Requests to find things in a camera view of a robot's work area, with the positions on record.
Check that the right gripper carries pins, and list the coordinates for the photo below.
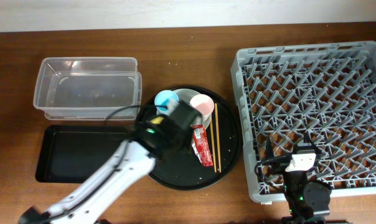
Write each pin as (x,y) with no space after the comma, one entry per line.
(269,149)

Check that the red sauce packet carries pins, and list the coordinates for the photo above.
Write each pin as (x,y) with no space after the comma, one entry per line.
(201,146)

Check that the blue plastic cup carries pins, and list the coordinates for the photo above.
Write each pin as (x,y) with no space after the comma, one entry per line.
(165,101)

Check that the pink plastic cup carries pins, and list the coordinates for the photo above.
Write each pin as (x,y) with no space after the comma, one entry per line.
(205,105)

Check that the yellow bowl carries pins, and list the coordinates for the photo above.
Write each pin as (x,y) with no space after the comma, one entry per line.
(157,120)

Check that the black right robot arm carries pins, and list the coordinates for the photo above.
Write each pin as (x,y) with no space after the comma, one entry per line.
(308,200)

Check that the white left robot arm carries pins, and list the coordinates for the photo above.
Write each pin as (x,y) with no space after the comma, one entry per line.
(135,158)

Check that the grey dishwasher rack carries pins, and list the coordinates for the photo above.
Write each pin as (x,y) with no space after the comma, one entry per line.
(326,91)

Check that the round black tray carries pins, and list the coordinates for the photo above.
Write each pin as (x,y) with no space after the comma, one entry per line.
(183,171)

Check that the grey plate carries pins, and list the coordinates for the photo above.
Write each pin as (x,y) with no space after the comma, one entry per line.
(185,94)

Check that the wooden chopstick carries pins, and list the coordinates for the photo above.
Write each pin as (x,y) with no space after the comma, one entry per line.
(217,136)
(213,145)

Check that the black rectangular tray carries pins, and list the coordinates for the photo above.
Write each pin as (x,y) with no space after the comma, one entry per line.
(70,154)

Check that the clear plastic bin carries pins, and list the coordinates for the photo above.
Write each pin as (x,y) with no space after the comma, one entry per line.
(88,88)

